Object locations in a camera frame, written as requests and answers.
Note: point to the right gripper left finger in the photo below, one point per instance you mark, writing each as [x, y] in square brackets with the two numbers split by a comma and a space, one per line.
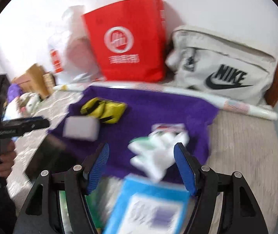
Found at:
[93, 167]

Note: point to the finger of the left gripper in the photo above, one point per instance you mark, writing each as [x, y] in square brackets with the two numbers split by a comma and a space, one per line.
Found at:
[28, 126]
[29, 119]

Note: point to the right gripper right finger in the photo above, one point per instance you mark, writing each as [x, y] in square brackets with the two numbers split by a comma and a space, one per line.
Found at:
[188, 167]

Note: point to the white foam block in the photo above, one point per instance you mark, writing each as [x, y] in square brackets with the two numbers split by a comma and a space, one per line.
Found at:
[84, 128]

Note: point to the strawberry print card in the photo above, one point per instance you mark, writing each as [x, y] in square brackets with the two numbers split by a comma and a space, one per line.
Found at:
[168, 128]

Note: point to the yellow black pouch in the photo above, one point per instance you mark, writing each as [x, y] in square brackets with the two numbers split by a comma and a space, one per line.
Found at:
[106, 111]

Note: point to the left hand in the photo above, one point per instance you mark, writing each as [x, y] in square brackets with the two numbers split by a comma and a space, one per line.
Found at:
[7, 160]

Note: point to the dark green tea tin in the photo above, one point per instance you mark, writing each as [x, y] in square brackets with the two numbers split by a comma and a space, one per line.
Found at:
[44, 157]

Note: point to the brown cardboard boxes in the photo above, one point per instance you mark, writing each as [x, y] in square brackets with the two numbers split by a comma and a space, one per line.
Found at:
[36, 80]

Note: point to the purple towel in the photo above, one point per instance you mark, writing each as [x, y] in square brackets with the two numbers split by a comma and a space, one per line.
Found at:
[144, 109]

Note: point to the blue tissue box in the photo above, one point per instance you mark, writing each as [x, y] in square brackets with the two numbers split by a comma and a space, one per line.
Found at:
[146, 207]

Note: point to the white Miniso plastic bag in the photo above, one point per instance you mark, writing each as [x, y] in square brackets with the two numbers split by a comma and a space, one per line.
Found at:
[74, 50]

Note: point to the rolled white poster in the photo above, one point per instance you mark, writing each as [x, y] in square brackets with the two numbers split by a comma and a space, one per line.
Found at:
[218, 101]

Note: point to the grey Nike bag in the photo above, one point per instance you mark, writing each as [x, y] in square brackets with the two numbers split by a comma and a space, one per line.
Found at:
[210, 62]

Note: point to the red paper shopping bag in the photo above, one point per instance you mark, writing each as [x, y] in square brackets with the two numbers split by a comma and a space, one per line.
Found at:
[128, 39]

